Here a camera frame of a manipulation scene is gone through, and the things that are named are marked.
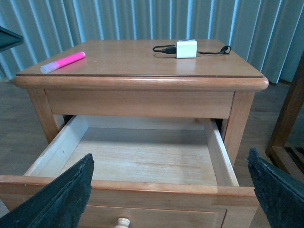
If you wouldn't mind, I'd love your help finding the camera right gripper black finger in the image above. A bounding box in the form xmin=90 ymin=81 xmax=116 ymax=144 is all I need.
xmin=247 ymin=148 xmax=304 ymax=228
xmin=0 ymin=153 xmax=94 ymax=228
xmin=0 ymin=27 xmax=24 ymax=52

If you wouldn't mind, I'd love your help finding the pink marker with clear cap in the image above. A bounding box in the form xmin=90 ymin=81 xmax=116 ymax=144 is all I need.
xmin=40 ymin=52 xmax=86 ymax=74

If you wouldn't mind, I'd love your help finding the wooden drawer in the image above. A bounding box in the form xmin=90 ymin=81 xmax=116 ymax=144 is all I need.
xmin=0 ymin=115 xmax=258 ymax=228

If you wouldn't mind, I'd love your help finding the light wooden drawer knob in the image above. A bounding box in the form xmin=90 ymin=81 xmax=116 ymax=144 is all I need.
xmin=114 ymin=218 xmax=131 ymax=228

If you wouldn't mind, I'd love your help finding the wooden nightstand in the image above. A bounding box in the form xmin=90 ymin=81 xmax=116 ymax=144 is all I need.
xmin=13 ymin=40 xmax=268 ymax=162

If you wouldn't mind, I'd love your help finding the pale green pleated curtain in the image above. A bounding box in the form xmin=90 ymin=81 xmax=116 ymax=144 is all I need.
xmin=0 ymin=0 xmax=304 ymax=83

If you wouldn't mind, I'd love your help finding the white power adapter block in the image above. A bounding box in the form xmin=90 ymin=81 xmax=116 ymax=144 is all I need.
xmin=176 ymin=39 xmax=197 ymax=59

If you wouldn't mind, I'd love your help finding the dark wooden furniture frame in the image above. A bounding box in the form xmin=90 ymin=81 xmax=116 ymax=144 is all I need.
xmin=265 ymin=56 xmax=304 ymax=182

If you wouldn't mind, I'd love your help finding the black cable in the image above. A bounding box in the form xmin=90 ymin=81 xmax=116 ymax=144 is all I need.
xmin=152 ymin=44 xmax=232 ymax=55

